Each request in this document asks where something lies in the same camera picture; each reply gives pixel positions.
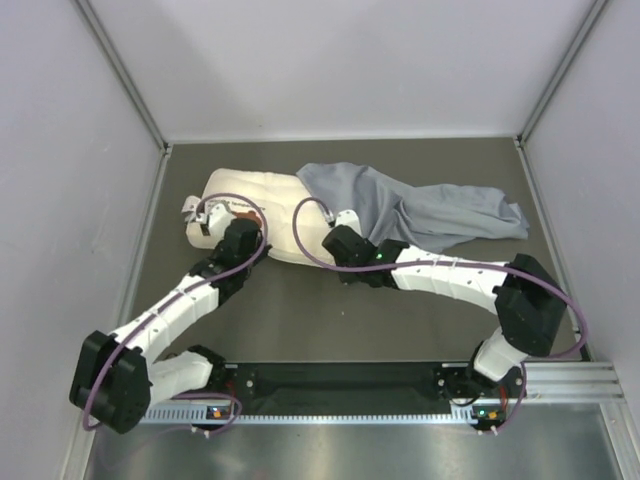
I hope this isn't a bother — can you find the cream bear print pillow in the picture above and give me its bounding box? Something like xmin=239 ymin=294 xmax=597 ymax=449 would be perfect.
xmin=202 ymin=168 xmax=334 ymax=266

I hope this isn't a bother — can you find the grey fabric pillowcase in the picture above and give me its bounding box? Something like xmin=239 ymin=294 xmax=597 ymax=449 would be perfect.
xmin=296 ymin=162 xmax=529 ymax=253

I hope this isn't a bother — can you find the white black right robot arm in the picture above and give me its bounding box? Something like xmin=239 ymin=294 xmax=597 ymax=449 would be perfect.
xmin=323 ymin=238 xmax=566 ymax=396

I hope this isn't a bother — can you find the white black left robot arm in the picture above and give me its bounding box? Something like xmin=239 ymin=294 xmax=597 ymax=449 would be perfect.
xmin=69 ymin=217 xmax=268 ymax=434

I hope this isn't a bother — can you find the white pillow care tag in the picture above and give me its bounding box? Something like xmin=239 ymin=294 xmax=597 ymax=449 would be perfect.
xmin=181 ymin=195 xmax=201 ymax=223

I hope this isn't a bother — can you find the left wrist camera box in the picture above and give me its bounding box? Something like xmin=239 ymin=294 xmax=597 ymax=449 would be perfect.
xmin=190 ymin=207 xmax=235 ymax=242

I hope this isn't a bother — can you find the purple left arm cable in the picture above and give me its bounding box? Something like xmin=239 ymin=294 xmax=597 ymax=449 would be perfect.
xmin=82 ymin=192 xmax=271 ymax=435

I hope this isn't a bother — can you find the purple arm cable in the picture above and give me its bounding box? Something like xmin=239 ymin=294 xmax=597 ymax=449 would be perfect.
xmin=82 ymin=192 xmax=271 ymax=435
xmin=292 ymin=198 xmax=591 ymax=435

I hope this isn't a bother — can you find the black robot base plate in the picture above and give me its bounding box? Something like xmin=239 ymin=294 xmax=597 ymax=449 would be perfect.
xmin=205 ymin=362 xmax=524 ymax=400

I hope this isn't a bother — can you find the slotted grey cable duct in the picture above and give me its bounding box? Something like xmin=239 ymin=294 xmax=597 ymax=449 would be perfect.
xmin=140 ymin=400 xmax=506 ymax=426

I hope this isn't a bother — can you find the right rear aluminium post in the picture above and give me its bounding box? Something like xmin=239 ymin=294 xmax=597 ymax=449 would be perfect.
xmin=515 ymin=0 xmax=611 ymax=149

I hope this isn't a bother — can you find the aluminium post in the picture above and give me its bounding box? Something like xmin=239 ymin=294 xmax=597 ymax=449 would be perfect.
xmin=515 ymin=0 xmax=611 ymax=149
xmin=71 ymin=0 xmax=169 ymax=152

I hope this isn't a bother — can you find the left rear aluminium post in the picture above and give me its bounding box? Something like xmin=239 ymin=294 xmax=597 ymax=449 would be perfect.
xmin=71 ymin=0 xmax=169 ymax=152

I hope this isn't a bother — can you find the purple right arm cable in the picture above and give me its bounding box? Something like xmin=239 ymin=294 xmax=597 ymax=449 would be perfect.
xmin=292 ymin=198 xmax=591 ymax=435

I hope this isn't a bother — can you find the aluminium front frame rail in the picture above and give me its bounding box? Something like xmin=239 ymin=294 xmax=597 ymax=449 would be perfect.
xmin=79 ymin=362 xmax=626 ymax=404

